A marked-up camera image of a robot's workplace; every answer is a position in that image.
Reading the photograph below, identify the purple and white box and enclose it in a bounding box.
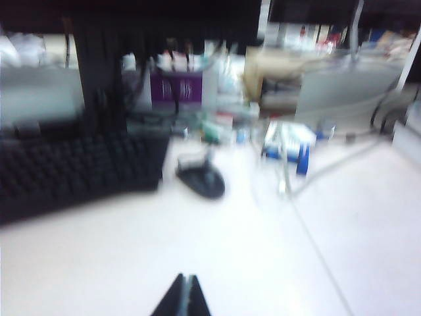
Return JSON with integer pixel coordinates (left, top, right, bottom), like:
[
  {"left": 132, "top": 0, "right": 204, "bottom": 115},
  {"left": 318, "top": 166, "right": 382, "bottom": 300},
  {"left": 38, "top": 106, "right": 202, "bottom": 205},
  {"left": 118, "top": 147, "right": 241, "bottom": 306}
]
[{"left": 149, "top": 69, "right": 204, "bottom": 112}]

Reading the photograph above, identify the black computer mouse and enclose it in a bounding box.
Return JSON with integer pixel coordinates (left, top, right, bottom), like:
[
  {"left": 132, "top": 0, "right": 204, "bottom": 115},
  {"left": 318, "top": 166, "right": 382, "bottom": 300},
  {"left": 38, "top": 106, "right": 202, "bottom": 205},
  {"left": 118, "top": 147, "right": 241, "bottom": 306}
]
[{"left": 174, "top": 160, "right": 227, "bottom": 199}]

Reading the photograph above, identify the black computer keyboard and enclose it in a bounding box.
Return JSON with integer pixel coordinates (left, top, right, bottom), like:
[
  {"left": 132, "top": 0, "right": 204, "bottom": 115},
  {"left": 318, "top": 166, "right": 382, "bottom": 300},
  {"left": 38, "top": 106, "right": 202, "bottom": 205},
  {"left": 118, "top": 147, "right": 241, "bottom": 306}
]
[{"left": 0, "top": 130, "right": 172, "bottom": 228}]

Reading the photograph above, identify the black computer monitor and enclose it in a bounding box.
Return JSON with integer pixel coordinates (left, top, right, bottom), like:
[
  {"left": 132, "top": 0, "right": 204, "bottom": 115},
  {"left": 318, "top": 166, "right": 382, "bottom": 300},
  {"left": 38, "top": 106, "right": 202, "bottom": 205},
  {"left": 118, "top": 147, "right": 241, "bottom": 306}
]
[{"left": 0, "top": 0, "right": 264, "bottom": 45}]

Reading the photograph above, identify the white cable with plug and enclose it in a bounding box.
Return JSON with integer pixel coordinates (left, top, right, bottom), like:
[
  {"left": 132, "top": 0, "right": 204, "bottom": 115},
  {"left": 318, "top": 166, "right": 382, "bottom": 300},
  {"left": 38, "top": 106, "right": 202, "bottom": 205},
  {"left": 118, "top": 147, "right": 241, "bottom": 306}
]
[{"left": 277, "top": 130, "right": 294, "bottom": 196}]

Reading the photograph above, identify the black monitor stand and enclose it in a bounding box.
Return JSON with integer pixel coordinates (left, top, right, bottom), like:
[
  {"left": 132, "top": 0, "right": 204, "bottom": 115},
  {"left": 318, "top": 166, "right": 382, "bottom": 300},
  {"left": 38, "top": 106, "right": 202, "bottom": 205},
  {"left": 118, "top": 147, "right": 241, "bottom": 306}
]
[{"left": 71, "top": 19, "right": 130, "bottom": 133}]

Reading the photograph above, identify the dark blue white box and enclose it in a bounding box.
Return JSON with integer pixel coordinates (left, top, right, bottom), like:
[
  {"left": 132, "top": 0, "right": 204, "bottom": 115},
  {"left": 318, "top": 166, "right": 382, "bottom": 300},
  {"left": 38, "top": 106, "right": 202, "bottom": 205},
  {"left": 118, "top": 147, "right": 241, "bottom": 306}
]
[{"left": 261, "top": 120, "right": 317, "bottom": 159}]

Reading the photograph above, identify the thick grey cable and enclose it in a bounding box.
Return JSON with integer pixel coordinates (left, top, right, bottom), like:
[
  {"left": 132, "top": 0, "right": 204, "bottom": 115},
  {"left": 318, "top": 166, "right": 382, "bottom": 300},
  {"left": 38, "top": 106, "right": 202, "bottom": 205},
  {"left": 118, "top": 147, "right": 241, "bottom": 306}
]
[{"left": 288, "top": 137, "right": 382, "bottom": 196}]

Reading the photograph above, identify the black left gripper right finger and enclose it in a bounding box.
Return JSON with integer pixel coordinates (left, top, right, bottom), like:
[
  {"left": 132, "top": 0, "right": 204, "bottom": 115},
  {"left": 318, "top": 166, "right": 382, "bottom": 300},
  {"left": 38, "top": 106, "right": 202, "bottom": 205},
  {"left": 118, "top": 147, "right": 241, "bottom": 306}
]
[{"left": 186, "top": 275, "right": 212, "bottom": 316}]

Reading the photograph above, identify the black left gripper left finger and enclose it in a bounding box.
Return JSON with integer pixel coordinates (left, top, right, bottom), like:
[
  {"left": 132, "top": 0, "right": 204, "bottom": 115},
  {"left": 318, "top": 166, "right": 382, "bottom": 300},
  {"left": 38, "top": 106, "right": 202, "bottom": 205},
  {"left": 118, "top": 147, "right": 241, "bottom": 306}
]
[{"left": 150, "top": 273, "right": 188, "bottom": 316}]

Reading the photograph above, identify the black power adapter brick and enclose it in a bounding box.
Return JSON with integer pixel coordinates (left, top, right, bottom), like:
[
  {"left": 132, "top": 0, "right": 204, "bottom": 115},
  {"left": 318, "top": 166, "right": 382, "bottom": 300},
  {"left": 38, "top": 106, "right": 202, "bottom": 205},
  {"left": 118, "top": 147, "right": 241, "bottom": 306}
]
[{"left": 13, "top": 117, "right": 82, "bottom": 140}]

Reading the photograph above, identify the bright blue box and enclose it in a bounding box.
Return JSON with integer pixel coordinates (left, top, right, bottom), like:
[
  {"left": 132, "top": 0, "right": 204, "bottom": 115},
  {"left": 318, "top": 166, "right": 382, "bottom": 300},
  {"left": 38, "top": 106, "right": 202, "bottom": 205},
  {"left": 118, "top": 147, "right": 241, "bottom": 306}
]
[{"left": 295, "top": 144, "right": 312, "bottom": 176}]

